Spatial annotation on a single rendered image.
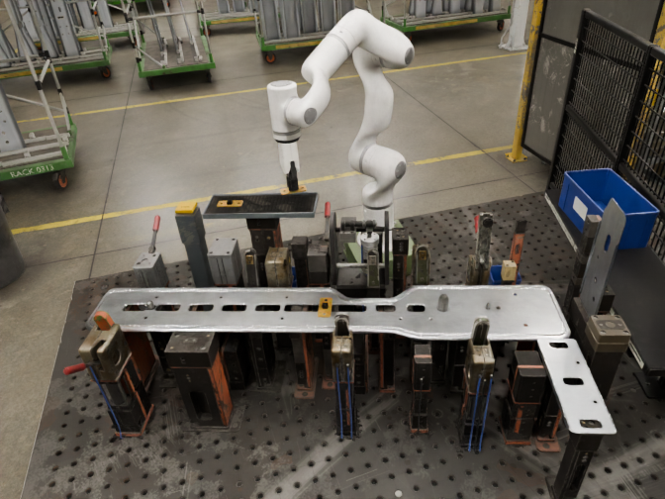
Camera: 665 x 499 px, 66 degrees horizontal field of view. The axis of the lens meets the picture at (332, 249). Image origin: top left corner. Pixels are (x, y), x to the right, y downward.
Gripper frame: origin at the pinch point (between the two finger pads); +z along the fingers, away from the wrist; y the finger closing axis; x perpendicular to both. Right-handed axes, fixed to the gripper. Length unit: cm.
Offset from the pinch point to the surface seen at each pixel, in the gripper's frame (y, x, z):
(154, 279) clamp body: 5, -48, 24
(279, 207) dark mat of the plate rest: -0.7, -5.0, 8.5
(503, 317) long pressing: 54, 47, 24
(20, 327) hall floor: -119, -155, 125
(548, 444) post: 76, 53, 54
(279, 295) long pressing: 24.6, -11.2, 24.4
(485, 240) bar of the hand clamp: 35, 50, 11
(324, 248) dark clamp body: 15.2, 5.6, 16.7
